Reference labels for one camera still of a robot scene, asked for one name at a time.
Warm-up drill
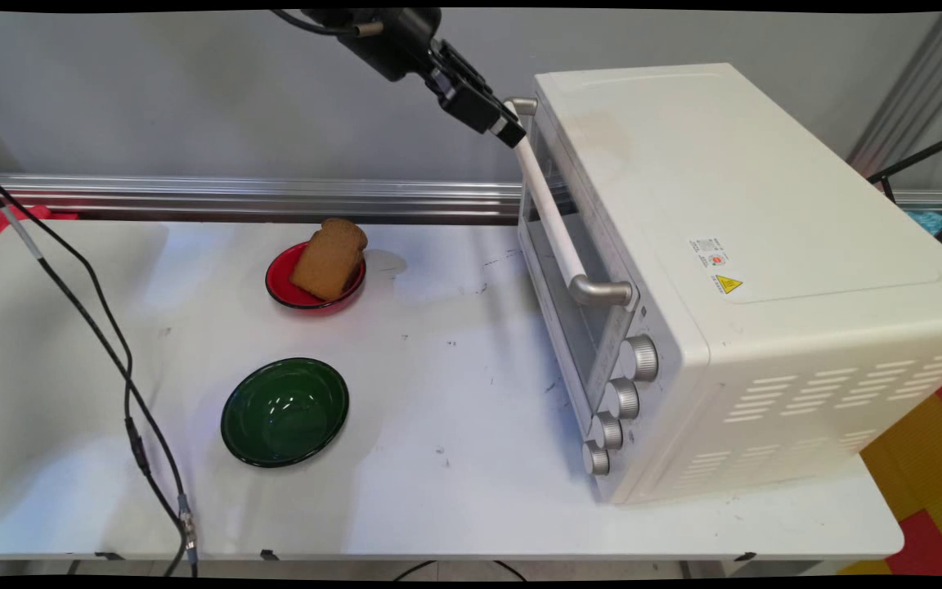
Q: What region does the black cable under table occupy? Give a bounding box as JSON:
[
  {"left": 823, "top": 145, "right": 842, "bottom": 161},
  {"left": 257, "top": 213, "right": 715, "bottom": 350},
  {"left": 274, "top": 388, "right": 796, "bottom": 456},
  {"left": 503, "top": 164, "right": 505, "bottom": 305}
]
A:
[{"left": 392, "top": 560, "right": 530, "bottom": 582}]

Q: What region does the thin black cable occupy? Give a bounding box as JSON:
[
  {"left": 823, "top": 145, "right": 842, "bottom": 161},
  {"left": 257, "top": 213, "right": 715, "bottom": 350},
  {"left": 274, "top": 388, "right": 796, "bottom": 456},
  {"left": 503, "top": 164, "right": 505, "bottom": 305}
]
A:
[{"left": 0, "top": 170, "right": 199, "bottom": 578}]

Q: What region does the large silver oven knob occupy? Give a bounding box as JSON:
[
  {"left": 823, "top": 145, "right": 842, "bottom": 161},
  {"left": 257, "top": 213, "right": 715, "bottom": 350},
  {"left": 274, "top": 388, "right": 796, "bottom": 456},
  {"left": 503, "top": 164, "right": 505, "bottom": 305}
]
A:
[{"left": 621, "top": 334, "right": 660, "bottom": 383}]

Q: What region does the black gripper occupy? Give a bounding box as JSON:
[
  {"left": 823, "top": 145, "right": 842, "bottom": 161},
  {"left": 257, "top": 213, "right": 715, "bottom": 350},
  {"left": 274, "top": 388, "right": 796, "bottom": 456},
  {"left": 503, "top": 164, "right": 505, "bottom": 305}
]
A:
[{"left": 302, "top": 8, "right": 528, "bottom": 150}]

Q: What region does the dark green glass bowl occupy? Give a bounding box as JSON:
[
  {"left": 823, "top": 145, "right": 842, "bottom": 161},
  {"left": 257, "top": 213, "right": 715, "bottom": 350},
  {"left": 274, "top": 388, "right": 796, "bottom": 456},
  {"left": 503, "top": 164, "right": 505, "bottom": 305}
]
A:
[{"left": 220, "top": 357, "right": 350, "bottom": 469}]

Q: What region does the red round plate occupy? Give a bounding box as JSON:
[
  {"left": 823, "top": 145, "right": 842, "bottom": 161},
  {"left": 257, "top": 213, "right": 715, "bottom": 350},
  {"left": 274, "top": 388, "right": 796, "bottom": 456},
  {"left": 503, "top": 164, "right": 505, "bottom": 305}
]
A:
[{"left": 264, "top": 241, "right": 367, "bottom": 312}]

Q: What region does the aluminium frame post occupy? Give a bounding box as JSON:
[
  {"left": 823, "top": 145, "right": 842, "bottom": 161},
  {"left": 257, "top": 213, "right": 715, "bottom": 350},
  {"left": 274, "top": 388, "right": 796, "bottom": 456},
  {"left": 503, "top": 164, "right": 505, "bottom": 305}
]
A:
[{"left": 847, "top": 11, "right": 942, "bottom": 177}]

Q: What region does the black cable with thick connector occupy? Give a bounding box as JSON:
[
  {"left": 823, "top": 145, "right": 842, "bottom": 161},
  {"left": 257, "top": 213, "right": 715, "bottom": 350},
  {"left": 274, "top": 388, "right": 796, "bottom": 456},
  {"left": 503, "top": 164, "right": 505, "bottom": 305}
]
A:
[{"left": 0, "top": 155, "right": 199, "bottom": 578}]

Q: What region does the black gripper cable with plug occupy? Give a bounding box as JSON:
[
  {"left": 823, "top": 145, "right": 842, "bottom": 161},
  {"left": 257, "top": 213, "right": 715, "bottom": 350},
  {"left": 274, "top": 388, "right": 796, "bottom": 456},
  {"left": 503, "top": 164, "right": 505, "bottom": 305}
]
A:
[{"left": 269, "top": 8, "right": 385, "bottom": 39}]

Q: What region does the white toaster oven body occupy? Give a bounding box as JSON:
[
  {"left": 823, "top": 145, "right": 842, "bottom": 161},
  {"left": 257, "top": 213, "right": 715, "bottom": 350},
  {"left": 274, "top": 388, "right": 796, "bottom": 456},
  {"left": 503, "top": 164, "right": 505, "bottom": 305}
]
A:
[{"left": 532, "top": 64, "right": 942, "bottom": 506}]

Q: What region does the small silver oven knob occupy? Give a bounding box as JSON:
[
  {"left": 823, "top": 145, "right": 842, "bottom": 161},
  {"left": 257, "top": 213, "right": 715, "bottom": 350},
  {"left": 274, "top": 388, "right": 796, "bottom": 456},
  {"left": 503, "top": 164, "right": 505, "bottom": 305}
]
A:
[{"left": 580, "top": 442, "right": 612, "bottom": 477}]

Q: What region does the aluminium profile rail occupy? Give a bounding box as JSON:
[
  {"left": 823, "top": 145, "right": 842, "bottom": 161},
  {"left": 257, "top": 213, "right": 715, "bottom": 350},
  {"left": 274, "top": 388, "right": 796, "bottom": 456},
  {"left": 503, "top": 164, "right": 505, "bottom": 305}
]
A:
[{"left": 0, "top": 172, "right": 526, "bottom": 224}]

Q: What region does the oven glass door with handle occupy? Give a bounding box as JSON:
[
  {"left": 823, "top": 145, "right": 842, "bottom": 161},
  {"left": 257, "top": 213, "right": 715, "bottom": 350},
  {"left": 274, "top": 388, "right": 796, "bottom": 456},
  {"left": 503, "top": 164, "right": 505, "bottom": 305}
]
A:
[{"left": 502, "top": 97, "right": 642, "bottom": 410}]

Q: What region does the black metal stand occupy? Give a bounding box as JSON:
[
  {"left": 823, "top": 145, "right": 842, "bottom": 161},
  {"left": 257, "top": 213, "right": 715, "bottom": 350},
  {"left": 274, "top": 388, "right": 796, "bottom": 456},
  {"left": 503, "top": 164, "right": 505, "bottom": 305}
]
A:
[{"left": 867, "top": 127, "right": 942, "bottom": 246}]

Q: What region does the brown bread slice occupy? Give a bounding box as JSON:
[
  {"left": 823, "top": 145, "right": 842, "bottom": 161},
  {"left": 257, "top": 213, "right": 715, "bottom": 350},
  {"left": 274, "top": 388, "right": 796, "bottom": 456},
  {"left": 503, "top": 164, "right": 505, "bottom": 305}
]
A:
[{"left": 289, "top": 217, "right": 369, "bottom": 302}]

